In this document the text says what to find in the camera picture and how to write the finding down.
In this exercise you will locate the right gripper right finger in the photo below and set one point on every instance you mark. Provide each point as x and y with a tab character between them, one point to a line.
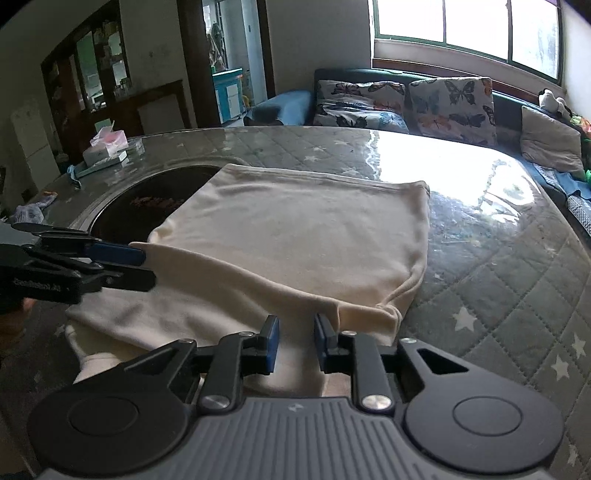
358	356

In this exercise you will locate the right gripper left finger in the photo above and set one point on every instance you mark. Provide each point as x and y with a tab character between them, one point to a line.
233	358

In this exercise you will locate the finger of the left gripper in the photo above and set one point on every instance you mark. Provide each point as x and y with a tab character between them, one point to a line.
80	244
111	272

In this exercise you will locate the cream beige garment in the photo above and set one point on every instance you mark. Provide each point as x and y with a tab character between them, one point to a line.
256	242

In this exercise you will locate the crumpled blue cloth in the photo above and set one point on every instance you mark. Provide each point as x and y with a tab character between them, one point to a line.
33	212

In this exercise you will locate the round black induction cooktop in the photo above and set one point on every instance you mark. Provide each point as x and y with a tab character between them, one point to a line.
135	213

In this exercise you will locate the pink tissue pack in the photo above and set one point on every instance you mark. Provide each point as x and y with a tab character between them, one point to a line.
110	144

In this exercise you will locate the white refrigerator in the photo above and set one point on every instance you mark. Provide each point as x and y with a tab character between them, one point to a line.
31	135

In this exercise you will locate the dark wooden shelf cabinet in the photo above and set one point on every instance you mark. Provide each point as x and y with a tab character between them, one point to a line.
84	76

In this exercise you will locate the light blue cabinet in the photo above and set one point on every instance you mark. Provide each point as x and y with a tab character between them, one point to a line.
228	93

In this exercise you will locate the lying butterfly print pillow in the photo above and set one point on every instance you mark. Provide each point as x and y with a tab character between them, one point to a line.
373	105

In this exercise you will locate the upright butterfly print pillow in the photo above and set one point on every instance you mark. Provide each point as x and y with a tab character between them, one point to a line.
455	108

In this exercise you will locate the grey striped blanket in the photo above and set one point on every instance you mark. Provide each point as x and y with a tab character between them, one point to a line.
581	210

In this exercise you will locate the plain grey cushion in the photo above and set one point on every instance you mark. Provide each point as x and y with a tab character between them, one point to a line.
550	143

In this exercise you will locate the blue sectional sofa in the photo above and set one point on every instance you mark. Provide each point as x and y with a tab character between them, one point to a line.
297	108

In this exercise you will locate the black white plush toy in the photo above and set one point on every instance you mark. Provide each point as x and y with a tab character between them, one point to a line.
554	105

